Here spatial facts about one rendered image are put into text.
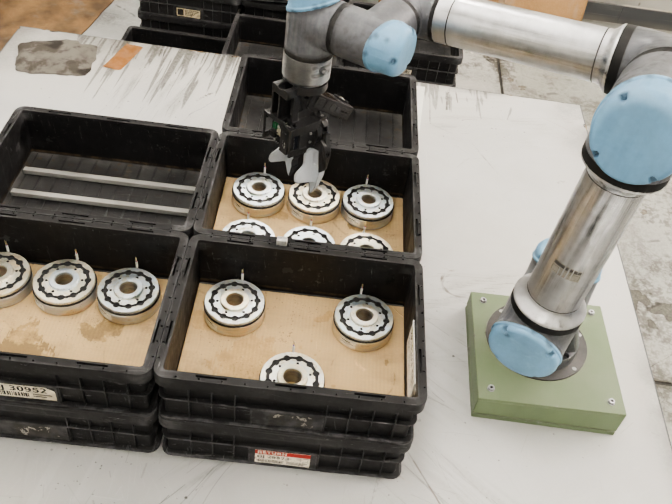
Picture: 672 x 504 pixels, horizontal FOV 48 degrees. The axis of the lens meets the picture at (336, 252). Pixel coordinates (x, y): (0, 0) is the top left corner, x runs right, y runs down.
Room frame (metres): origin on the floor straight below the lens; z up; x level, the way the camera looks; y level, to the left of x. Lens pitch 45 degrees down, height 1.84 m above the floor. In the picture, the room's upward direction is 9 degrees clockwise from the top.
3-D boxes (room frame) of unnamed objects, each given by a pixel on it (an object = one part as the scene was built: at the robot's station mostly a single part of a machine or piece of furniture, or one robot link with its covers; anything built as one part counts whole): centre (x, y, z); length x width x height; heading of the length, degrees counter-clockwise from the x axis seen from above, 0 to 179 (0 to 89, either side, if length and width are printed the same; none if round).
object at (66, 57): (1.73, 0.83, 0.71); 0.22 x 0.19 x 0.01; 91
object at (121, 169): (1.05, 0.46, 0.87); 0.40 x 0.30 x 0.11; 93
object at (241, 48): (2.38, 0.29, 0.31); 0.40 x 0.30 x 0.34; 91
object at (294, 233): (1.00, 0.05, 0.86); 0.10 x 0.10 x 0.01
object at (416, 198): (1.07, 0.06, 0.92); 0.40 x 0.30 x 0.02; 93
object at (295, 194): (1.14, 0.06, 0.86); 0.10 x 0.10 x 0.01
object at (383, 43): (1.00, -0.01, 1.30); 0.11 x 0.11 x 0.08; 66
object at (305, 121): (1.01, 0.09, 1.14); 0.09 x 0.08 x 0.12; 137
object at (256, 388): (0.77, 0.04, 0.92); 0.40 x 0.30 x 0.02; 93
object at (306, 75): (1.02, 0.09, 1.22); 0.08 x 0.08 x 0.05
